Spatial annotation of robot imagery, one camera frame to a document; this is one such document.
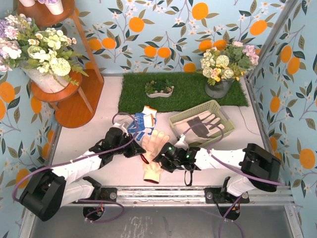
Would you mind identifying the cream glove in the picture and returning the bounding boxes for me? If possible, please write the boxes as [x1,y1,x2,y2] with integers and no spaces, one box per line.
[143,162,162,184]
[141,129,170,164]

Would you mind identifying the blue white knit gloves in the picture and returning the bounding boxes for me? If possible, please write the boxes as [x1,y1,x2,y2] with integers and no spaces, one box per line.
[127,106,157,142]

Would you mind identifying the grey striped canvas glove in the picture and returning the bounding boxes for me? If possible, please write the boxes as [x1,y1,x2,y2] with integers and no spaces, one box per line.
[173,111,224,144]

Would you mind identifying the green plastic storage basket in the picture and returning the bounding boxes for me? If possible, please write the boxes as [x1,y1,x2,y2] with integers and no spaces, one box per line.
[169,100,235,147]

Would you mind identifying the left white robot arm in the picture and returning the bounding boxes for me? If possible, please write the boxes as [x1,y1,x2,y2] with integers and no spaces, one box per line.
[18,123,146,221]

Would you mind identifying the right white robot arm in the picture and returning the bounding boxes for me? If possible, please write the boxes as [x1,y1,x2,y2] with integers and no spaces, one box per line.
[154,141,281,197]

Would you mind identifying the wooden tiered plant stand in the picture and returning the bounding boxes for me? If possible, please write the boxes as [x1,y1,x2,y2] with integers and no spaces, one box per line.
[17,0,104,128]

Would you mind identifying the white succulent planter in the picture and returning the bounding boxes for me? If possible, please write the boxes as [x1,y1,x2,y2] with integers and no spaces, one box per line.
[145,79,174,98]

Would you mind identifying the green artificial grass mat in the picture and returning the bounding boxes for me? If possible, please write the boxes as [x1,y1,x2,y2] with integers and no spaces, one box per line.
[117,72,249,115]

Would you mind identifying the white pot flower bouquet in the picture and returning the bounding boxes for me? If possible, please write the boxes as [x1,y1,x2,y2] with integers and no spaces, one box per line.
[0,14,87,93]

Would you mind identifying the grey pot flower bouquet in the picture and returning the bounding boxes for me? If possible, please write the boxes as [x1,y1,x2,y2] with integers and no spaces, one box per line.
[200,40,260,99]

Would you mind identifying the white small flower pot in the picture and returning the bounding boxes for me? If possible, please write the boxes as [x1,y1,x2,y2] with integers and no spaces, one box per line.
[45,0,64,15]

